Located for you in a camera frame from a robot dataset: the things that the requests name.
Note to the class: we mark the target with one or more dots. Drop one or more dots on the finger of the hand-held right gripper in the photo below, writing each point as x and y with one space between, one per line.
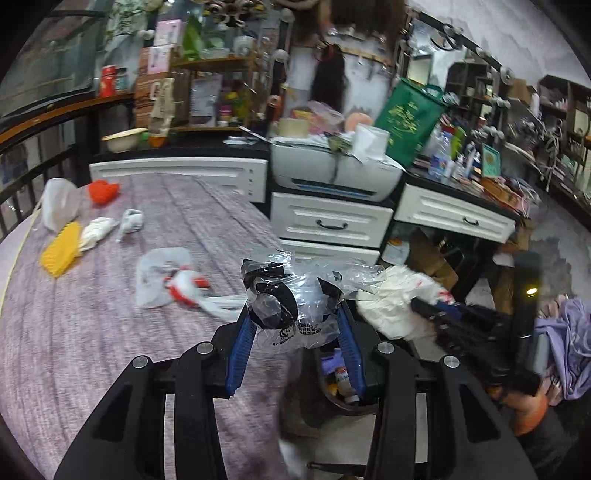
450 310

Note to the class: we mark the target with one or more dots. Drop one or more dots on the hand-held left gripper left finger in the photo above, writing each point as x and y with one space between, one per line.
238 364

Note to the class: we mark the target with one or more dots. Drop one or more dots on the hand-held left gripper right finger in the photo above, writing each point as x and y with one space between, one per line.
353 364

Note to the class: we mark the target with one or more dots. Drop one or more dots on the black trash bin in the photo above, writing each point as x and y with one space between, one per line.
332 406

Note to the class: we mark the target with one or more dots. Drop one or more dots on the clear plastic bag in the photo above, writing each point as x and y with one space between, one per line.
304 286

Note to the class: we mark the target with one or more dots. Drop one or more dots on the white red-printed plastic bag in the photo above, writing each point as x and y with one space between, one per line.
157 277

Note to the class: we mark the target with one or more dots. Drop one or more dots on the clear wrapper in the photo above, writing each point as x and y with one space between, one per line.
130 221

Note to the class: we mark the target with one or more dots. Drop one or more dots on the white foam net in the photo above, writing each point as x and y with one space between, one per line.
97 233

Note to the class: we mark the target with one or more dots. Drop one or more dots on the yellow foam net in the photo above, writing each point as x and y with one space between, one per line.
60 251

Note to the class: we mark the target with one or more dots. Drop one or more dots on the orange foam net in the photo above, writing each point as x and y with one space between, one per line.
102 191

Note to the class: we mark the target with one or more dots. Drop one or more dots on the translucent white plastic bag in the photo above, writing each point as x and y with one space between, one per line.
60 203

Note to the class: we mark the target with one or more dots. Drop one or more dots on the person's right hand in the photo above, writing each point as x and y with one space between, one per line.
526 408

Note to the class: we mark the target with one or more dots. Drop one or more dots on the cardboard box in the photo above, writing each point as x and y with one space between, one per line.
431 263

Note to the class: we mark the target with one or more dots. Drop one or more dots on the purple cloth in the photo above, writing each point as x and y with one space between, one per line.
568 346

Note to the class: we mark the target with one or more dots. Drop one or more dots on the white bag yellow print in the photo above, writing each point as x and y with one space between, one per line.
396 251

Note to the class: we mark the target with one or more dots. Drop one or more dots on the wide white drawer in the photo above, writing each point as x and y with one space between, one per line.
455 214

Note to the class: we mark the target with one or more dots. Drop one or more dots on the clear water bottle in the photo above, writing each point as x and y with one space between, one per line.
439 157

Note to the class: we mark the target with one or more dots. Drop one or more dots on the green framed picture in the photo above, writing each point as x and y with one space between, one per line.
490 161

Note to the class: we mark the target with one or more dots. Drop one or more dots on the toilet paper roll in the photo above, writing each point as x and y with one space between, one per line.
371 143

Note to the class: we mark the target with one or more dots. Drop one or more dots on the white printer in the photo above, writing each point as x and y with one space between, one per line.
314 175

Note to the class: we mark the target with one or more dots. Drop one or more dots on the green tote bag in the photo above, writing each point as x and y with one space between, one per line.
408 120

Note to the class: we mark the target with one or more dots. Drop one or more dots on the white cabinet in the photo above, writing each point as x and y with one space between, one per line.
175 177

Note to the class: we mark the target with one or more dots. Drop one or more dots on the peach round sponge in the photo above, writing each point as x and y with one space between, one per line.
359 122

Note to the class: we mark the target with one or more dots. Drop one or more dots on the pink plastic bag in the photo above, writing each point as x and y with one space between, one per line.
325 114

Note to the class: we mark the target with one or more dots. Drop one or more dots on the beige tape roll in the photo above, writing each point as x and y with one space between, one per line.
293 128

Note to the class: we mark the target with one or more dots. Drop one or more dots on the cream basin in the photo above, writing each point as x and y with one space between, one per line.
123 141

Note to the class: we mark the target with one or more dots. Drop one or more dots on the hanging black wig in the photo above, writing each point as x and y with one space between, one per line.
328 78

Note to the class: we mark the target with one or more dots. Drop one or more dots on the beige paper bag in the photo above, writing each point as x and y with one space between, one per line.
161 106

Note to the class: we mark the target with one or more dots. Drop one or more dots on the brown printed box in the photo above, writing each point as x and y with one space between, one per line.
143 99

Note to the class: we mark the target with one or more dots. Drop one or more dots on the black railing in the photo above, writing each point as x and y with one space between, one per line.
18 184

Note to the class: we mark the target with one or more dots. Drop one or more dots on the bamboo shelf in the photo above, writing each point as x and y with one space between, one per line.
212 62

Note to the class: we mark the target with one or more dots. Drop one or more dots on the small glass jar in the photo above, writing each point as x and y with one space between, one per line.
122 79

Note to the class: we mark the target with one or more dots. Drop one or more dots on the wooden ledge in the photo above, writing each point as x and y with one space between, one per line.
55 115

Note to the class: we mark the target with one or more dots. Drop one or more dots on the red canister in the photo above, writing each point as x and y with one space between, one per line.
108 81

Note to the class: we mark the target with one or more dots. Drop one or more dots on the glass terrarium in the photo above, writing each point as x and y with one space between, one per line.
46 69

